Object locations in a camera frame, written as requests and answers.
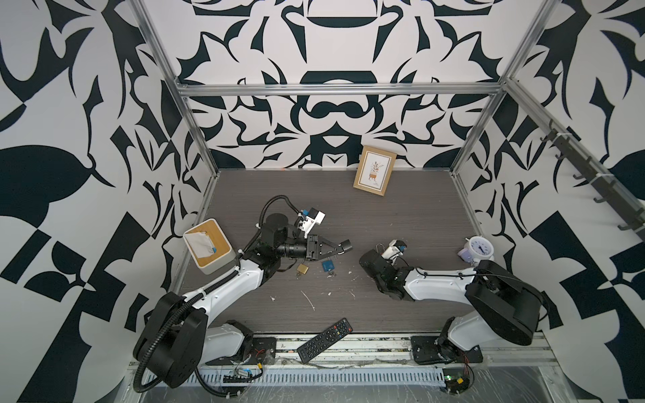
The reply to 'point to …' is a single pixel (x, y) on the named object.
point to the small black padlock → (346, 245)
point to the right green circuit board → (456, 379)
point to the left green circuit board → (243, 375)
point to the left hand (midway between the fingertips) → (343, 247)
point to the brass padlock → (302, 269)
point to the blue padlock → (328, 266)
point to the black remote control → (319, 344)
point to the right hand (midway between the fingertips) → (365, 253)
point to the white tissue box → (210, 248)
